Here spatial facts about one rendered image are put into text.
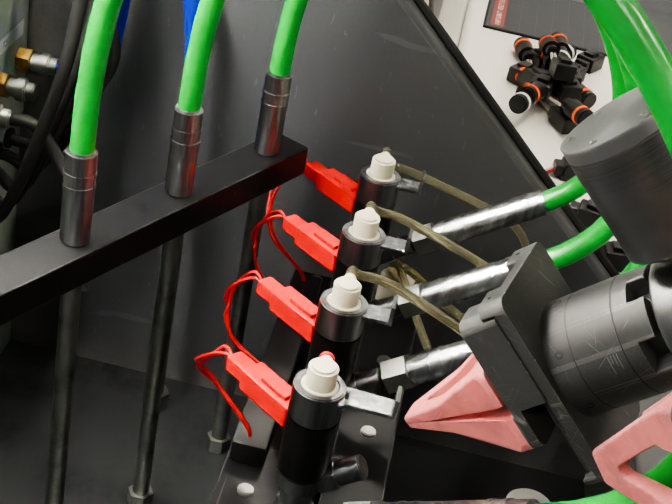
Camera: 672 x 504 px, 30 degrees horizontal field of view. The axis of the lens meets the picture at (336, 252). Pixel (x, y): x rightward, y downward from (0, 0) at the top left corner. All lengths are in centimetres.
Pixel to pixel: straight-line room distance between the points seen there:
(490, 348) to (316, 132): 39
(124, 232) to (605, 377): 31
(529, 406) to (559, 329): 4
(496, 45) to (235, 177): 68
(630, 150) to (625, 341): 9
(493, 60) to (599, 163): 89
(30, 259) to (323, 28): 29
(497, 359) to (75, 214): 27
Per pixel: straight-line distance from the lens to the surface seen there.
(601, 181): 52
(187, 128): 77
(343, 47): 90
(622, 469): 48
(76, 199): 72
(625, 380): 57
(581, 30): 155
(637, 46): 42
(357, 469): 68
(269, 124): 84
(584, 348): 57
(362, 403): 65
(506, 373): 58
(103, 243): 74
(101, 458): 100
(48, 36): 96
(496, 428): 60
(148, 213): 77
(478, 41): 145
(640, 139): 51
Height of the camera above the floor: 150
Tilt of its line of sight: 32 degrees down
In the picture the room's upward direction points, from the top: 12 degrees clockwise
